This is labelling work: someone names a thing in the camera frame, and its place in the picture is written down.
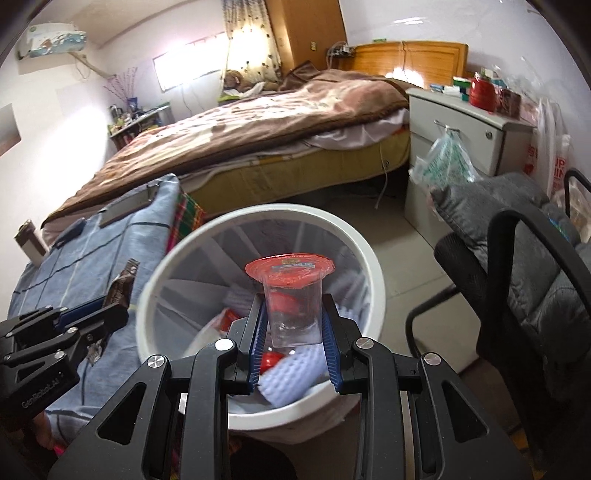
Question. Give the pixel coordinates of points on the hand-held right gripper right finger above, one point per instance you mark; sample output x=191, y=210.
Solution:
x=330, y=344

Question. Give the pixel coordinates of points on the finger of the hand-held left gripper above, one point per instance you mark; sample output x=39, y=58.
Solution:
x=83, y=310
x=101, y=318

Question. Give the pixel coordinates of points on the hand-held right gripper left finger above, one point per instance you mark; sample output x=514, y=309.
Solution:
x=257, y=344

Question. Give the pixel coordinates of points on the red bottle cap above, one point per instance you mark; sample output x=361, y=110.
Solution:
x=272, y=362

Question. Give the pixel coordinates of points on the clear cup with red lid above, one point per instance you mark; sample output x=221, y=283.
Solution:
x=291, y=323

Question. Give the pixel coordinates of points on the red snack packet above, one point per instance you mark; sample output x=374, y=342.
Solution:
x=226, y=319

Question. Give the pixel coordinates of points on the brown foil wrapper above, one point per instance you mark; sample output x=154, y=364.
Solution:
x=122, y=281

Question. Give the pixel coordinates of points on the purple foam net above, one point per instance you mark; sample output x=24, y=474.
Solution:
x=295, y=376

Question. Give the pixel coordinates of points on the white round waste bin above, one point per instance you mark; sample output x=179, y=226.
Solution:
x=157, y=323

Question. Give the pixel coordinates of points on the person's left hand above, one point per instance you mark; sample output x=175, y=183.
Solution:
x=46, y=434

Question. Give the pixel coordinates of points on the brown and white box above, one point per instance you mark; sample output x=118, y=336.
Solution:
x=30, y=242

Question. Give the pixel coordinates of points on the black smartphone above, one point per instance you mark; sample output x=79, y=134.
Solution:
x=129, y=205

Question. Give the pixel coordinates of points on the colourful plaid cloth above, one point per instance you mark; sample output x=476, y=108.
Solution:
x=187, y=217

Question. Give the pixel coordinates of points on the yellow bed mattress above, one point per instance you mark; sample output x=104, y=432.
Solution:
x=300, y=175

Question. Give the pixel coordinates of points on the cluttered side desk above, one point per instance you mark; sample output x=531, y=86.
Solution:
x=138, y=124

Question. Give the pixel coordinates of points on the green patterned plastic bag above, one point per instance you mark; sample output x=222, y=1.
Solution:
x=443, y=164

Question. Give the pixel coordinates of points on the grey chair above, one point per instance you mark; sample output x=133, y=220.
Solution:
x=517, y=240

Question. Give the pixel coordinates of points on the white bed sheet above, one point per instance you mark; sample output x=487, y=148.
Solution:
x=364, y=131

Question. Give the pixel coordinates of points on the bed with brown blanket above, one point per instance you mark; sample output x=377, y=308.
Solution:
x=231, y=124

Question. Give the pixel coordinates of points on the decorative purple branches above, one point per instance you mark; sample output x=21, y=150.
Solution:
x=122, y=87

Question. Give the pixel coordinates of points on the white nightstand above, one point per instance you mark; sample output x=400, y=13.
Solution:
x=452, y=138

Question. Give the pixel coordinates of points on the air conditioner pipe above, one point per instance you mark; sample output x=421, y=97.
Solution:
x=92, y=67

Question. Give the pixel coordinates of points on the brown teddy bear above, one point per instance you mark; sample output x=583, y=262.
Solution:
x=233, y=81

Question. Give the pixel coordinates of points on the window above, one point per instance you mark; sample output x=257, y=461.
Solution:
x=184, y=64

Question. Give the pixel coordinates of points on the covered air conditioner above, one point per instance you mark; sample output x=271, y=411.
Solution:
x=51, y=41

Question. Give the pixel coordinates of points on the pile of medicine boxes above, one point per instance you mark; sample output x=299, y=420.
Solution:
x=450, y=85

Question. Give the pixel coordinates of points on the power strip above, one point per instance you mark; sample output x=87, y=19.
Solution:
x=341, y=50

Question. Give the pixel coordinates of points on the white bag with red print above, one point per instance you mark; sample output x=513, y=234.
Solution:
x=549, y=147

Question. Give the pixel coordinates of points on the wooden headboard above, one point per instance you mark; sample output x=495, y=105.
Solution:
x=415, y=60

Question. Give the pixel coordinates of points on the dark red jar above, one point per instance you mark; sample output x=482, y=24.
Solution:
x=510, y=104

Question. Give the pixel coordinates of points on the patterned curtain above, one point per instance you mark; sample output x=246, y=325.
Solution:
x=251, y=41

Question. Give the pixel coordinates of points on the wooden wardrobe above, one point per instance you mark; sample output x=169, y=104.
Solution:
x=309, y=32

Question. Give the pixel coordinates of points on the grey wall mirror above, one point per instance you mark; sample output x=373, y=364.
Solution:
x=8, y=131

